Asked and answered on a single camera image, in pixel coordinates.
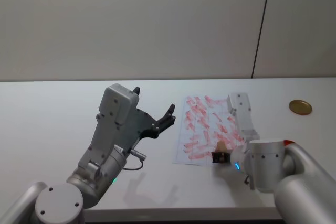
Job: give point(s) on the white paper with red scribbles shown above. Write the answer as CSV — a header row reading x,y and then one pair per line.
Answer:
x,y
202,129

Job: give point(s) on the round gold metal lid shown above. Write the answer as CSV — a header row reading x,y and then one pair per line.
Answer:
x,y
300,107

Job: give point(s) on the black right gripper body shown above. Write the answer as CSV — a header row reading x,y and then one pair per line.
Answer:
x,y
219,157

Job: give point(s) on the small beige eraser block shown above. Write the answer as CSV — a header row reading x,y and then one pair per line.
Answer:
x,y
222,146

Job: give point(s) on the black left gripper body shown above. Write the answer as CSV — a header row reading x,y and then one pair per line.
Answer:
x,y
143,125

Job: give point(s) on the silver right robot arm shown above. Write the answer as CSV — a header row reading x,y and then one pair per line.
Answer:
x,y
278,166

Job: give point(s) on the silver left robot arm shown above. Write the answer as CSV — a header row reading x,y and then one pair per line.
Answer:
x,y
105,134

